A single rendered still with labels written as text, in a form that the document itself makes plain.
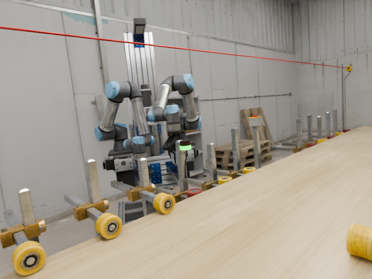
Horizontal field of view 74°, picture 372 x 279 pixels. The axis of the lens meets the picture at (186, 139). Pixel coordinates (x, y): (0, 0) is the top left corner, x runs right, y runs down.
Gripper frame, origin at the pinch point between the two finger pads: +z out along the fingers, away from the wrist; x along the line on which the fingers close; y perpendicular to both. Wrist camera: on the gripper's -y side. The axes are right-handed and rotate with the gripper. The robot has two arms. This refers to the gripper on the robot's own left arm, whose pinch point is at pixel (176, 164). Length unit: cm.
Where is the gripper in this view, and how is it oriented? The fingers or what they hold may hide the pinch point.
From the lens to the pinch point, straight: 147.8
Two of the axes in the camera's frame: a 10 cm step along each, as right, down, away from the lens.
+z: 1.0, 9.9, 1.2
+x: -8.8, 0.3, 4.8
